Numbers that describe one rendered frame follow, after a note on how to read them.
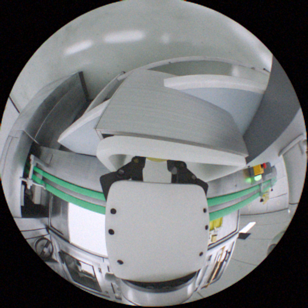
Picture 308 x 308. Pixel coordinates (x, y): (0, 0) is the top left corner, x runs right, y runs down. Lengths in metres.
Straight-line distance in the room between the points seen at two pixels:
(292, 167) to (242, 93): 0.25
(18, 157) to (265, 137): 0.90
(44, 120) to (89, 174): 0.54
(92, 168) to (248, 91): 0.46
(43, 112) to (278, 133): 0.92
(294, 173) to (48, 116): 1.12
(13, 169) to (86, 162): 0.52
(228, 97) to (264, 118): 0.09
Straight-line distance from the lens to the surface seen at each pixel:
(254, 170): 0.59
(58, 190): 0.50
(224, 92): 0.15
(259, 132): 0.22
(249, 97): 0.19
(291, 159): 0.35
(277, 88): 0.19
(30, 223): 0.87
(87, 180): 0.38
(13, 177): 0.72
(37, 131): 0.75
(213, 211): 0.36
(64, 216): 0.76
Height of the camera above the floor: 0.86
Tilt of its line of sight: 26 degrees down
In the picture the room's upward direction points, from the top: 176 degrees counter-clockwise
